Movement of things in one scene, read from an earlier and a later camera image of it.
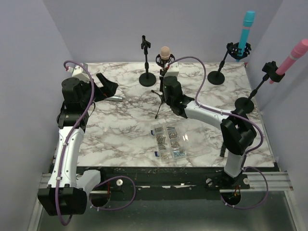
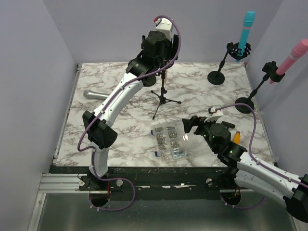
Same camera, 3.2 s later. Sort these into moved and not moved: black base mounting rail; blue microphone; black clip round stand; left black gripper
Moved: left black gripper
Not moved: black clip round stand; black base mounting rail; blue microphone
